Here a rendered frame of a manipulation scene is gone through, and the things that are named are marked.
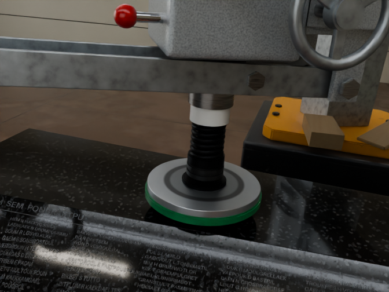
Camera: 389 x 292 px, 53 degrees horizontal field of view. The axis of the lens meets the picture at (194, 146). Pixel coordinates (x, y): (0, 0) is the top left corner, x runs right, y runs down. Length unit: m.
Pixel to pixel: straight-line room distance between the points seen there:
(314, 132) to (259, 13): 0.74
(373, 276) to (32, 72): 0.60
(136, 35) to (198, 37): 6.73
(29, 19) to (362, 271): 7.87
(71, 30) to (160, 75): 7.24
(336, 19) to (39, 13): 7.71
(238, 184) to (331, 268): 0.21
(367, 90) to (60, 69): 1.17
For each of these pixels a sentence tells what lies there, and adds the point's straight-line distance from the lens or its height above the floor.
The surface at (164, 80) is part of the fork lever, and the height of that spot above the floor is 1.08.
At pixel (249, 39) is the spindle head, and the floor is 1.15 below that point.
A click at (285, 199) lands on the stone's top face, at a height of 0.82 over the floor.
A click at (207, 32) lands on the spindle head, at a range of 0.53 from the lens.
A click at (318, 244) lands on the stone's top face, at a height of 0.82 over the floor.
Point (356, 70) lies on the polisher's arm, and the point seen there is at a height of 1.11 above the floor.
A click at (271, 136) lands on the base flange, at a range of 1.38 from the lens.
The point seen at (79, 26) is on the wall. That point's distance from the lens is 7.72.
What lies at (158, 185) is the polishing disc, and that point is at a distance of 0.70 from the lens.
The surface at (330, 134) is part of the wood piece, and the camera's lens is 1.25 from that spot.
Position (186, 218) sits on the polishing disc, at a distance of 0.65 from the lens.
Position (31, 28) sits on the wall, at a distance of 8.24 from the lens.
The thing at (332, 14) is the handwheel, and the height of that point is 1.20.
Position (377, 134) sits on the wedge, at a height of 0.80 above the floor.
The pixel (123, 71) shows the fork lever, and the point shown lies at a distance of 0.58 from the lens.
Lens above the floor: 1.21
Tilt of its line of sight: 22 degrees down
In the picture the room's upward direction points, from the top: 4 degrees clockwise
